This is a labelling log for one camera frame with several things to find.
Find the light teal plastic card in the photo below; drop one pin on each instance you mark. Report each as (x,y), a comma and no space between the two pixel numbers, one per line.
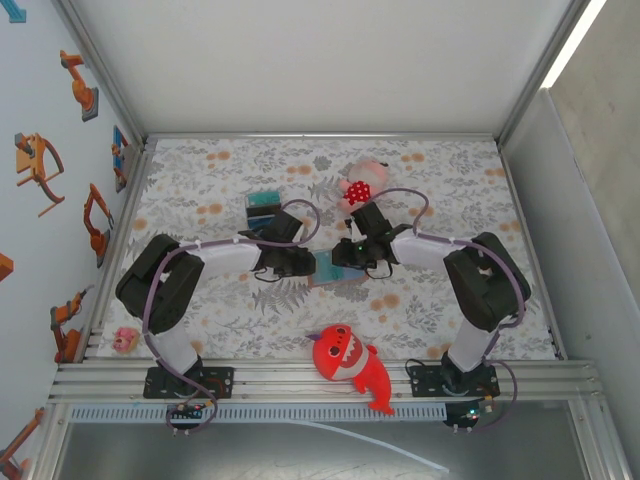
(329,267)

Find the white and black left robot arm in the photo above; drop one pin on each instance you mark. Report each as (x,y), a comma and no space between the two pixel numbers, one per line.
(220,257)

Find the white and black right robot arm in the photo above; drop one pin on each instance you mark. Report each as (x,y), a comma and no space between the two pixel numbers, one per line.
(430,252)

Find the dark blue plastic card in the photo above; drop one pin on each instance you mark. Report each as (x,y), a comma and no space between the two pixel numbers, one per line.
(260,221)

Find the clear acrylic card stand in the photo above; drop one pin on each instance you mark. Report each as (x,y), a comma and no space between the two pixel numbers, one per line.
(262,210)

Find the pink doll with polka-dot dress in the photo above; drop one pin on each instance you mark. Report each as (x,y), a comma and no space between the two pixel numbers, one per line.
(365,175)

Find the red shark plush toy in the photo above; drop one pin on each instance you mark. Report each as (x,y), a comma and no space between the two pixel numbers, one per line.
(345,355)

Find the left circuit board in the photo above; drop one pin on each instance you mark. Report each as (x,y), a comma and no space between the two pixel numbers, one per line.
(187,411)

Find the circuit board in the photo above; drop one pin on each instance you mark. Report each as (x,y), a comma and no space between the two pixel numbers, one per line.
(460,417)
(187,411)

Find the small pink pig toy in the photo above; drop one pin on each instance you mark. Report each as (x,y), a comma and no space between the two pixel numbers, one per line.
(125,341)

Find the thin white tube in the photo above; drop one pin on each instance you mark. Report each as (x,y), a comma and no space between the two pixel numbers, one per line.
(380,442)

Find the right circuit board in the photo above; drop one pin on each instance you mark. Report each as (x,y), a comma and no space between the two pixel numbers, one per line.
(460,417)

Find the orange grey claw machine sticker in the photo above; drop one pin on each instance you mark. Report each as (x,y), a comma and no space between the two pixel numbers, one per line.
(30,160)

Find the white light strip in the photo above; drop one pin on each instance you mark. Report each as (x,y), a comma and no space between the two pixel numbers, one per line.
(570,47)

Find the aluminium mounting rail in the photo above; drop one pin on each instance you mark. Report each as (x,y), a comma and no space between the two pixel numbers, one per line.
(290,380)

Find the aluminium frame bar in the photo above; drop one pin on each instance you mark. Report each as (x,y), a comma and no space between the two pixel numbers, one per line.
(320,136)

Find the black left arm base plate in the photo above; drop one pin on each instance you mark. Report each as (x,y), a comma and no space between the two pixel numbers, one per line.
(220,382)

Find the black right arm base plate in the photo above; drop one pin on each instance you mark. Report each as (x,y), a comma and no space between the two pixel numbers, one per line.
(422,385)

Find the blue orange conveyor wall sticker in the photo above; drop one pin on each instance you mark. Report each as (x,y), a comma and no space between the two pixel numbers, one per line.
(119,150)

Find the aluminium frame post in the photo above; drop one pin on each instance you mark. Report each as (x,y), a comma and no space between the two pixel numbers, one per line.
(100,65)
(545,65)

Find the orange block wall sticker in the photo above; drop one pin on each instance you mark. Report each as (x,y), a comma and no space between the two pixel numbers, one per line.
(6,267)

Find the orange gantry wall sticker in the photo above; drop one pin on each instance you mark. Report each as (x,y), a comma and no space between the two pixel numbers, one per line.
(20,440)

